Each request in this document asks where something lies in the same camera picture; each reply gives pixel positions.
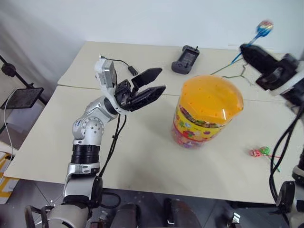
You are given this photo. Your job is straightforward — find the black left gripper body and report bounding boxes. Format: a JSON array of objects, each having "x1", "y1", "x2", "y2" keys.
[{"x1": 114, "y1": 79, "x2": 141, "y2": 112}]

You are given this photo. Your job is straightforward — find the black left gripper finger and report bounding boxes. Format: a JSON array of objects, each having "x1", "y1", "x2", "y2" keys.
[
  {"x1": 130, "y1": 85, "x2": 167, "y2": 111},
  {"x1": 131, "y1": 67, "x2": 163, "y2": 89}
]

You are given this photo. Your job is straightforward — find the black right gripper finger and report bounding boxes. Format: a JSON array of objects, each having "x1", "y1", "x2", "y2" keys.
[
  {"x1": 241, "y1": 52, "x2": 266, "y2": 73},
  {"x1": 239, "y1": 44, "x2": 274, "y2": 64}
]

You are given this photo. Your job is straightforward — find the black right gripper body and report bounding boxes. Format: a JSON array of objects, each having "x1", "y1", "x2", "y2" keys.
[{"x1": 260, "y1": 53, "x2": 300, "y2": 80}]

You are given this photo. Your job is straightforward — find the blue stick lollipop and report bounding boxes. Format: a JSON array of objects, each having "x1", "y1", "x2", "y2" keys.
[{"x1": 231, "y1": 20, "x2": 275, "y2": 65}]

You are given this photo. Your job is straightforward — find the lollipop jar with orange lid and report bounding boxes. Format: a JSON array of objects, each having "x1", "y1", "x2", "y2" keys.
[{"x1": 171, "y1": 75, "x2": 245, "y2": 152}]

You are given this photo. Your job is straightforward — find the dark grey handheld controller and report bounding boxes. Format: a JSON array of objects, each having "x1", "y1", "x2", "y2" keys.
[{"x1": 171, "y1": 45, "x2": 200, "y2": 75}]

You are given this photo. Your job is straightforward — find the green wrapped lollipop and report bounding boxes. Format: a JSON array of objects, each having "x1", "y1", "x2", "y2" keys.
[{"x1": 258, "y1": 146, "x2": 282, "y2": 159}]

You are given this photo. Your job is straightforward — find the red wrapped lollipop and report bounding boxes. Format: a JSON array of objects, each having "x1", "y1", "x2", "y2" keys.
[{"x1": 249, "y1": 149, "x2": 281, "y2": 172}]

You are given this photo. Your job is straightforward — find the black tablet holder plate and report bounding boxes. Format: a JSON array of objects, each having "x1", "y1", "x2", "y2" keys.
[{"x1": 0, "y1": 87, "x2": 45, "y2": 110}]

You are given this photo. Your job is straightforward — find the black tablet on stand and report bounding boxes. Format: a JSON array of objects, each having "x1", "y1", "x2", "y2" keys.
[{"x1": 0, "y1": 55, "x2": 48, "y2": 105}]

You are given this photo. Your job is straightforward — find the yellow cardboard box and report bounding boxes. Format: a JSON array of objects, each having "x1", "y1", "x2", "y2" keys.
[{"x1": 0, "y1": 142, "x2": 20, "y2": 205}]

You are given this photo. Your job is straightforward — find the thin black camera cable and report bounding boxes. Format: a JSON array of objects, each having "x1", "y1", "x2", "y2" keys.
[{"x1": 99, "y1": 55, "x2": 139, "y2": 76}]

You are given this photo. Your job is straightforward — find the thin green wire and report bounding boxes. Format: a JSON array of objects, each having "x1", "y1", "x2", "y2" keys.
[{"x1": 209, "y1": 63, "x2": 253, "y2": 84}]

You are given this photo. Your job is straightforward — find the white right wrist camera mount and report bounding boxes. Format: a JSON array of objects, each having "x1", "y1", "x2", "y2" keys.
[{"x1": 256, "y1": 70, "x2": 304, "y2": 97}]

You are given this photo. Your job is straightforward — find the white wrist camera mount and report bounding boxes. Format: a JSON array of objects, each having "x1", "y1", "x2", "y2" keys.
[
  {"x1": 94, "y1": 59, "x2": 127, "y2": 115},
  {"x1": 256, "y1": 70, "x2": 304, "y2": 97}
]

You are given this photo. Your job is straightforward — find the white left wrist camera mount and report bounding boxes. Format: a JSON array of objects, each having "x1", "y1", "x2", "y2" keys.
[{"x1": 94, "y1": 59, "x2": 127, "y2": 115}]

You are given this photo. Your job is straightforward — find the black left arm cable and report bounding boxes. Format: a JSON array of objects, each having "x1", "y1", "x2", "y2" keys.
[{"x1": 96, "y1": 113, "x2": 127, "y2": 210}]

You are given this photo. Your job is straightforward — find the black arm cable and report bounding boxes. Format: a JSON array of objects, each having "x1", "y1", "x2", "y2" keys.
[
  {"x1": 269, "y1": 111, "x2": 300, "y2": 205},
  {"x1": 96, "y1": 113, "x2": 127, "y2": 210}
]

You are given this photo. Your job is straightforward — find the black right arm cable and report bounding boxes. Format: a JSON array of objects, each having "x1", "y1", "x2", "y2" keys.
[{"x1": 269, "y1": 111, "x2": 300, "y2": 205}]

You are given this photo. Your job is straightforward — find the white cable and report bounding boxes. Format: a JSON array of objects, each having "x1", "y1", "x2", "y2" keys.
[{"x1": 3, "y1": 88, "x2": 17, "y2": 162}]

